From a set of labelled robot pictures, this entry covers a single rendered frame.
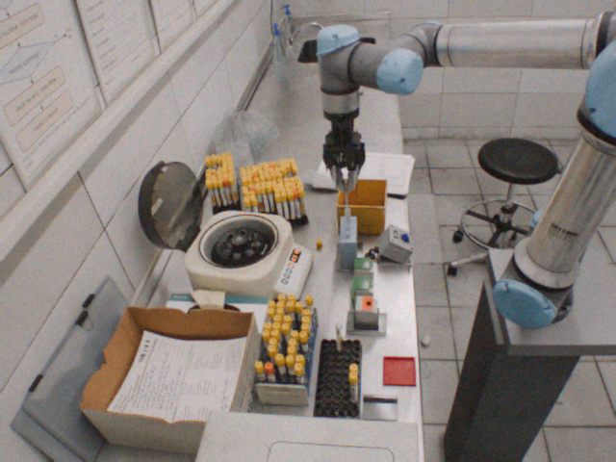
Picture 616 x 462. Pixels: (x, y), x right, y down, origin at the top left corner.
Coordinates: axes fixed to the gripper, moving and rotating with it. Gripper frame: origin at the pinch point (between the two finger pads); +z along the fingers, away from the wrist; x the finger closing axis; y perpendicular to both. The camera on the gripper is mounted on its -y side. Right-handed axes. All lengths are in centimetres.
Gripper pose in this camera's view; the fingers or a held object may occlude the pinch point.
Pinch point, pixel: (346, 186)
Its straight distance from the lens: 104.6
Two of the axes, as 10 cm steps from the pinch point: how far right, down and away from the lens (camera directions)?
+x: 9.9, -0.2, -1.2
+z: 0.9, 7.6, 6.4
